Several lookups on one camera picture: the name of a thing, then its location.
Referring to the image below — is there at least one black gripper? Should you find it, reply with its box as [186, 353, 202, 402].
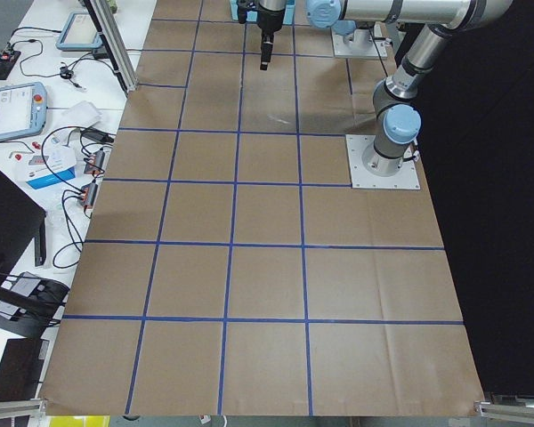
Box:
[257, 0, 286, 70]

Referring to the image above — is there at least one light blue plastic bin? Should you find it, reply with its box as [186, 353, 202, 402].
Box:
[230, 0, 295, 25]

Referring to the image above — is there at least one far teach pendant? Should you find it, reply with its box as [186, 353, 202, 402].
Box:
[56, 12, 102, 52]

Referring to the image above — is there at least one teach pendant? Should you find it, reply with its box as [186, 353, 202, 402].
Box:
[0, 82, 47, 141]
[56, 12, 102, 52]

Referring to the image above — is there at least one black power adapter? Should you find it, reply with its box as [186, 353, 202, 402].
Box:
[81, 128, 114, 144]

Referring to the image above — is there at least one blue white cardboard box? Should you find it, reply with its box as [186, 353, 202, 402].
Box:
[18, 146, 77, 189]

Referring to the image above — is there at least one near teach pendant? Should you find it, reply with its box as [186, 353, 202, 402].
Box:
[0, 82, 47, 141]

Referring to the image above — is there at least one black monitor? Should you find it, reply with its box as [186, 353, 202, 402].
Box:
[0, 171, 46, 284]

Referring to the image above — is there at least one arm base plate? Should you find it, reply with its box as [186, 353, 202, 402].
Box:
[345, 134, 421, 190]
[331, 20, 389, 60]

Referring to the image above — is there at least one aluminium frame post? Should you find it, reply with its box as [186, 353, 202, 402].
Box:
[83, 0, 138, 95]

